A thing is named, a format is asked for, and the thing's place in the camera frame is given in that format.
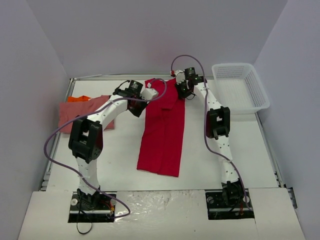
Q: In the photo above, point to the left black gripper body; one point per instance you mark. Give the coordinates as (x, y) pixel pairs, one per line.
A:
(138, 107)

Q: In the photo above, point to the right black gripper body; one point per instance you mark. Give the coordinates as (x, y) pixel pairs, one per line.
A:
(181, 90)

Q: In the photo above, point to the red t-shirt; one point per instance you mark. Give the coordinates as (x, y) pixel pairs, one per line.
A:
(161, 143)

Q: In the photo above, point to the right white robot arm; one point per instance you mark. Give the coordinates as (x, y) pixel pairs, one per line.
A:
(217, 125)

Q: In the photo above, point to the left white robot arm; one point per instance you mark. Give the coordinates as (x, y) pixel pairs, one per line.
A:
(86, 137)

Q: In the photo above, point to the white plastic basket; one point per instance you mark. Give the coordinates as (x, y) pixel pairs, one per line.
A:
(239, 87)

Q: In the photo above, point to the orange folded t-shirt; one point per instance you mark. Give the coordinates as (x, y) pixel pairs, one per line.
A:
(83, 98)

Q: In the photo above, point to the pink folded t-shirt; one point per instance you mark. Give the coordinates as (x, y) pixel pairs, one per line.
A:
(70, 110)

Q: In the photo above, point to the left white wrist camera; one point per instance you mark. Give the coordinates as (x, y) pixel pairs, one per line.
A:
(149, 94)

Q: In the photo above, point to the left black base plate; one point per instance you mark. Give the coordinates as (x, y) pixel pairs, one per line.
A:
(102, 210)

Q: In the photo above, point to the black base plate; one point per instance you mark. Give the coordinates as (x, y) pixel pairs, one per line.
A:
(218, 209)
(102, 210)

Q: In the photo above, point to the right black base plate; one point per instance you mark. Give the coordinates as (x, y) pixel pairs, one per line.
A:
(218, 209)

